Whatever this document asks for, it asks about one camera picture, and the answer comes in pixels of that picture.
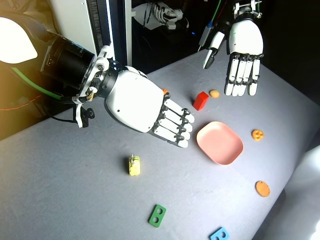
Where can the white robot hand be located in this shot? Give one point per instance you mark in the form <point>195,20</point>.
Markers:
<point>135,100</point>
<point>246,37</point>

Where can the red rectangular block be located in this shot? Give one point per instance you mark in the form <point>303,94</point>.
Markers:
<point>200,101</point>

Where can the spare white robot hand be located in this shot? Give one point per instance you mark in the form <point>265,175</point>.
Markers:
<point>150,15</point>

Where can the pink square plate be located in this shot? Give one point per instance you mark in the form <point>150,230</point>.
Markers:
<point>220,142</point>

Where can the green two-hole block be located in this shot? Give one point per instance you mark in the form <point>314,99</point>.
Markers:
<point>153,216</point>

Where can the blue two-hole block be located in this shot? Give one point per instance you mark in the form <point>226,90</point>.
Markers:
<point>215,235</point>

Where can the small tan oval cookie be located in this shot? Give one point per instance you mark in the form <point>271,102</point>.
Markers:
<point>214,94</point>

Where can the yellow lumpy toy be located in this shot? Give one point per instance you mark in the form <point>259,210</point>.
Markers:
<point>134,167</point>

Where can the orange pretzel toy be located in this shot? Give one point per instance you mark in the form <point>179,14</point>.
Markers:
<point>254,135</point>

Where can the white robot body column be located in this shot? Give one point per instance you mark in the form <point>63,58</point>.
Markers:
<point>72,20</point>

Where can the grey table cloth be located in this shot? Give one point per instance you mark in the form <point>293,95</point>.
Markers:
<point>75,187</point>

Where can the flat round orange cookie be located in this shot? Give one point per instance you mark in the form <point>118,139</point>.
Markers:
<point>262,188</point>

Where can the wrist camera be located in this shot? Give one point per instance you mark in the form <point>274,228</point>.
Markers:
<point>88,113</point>

